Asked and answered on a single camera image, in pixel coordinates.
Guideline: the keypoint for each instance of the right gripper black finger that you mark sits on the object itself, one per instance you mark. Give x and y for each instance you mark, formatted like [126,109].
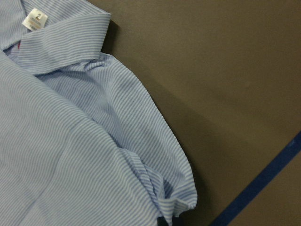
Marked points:
[161,222]

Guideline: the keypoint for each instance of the light blue striped shirt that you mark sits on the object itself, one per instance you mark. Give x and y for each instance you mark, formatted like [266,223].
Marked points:
[81,141]

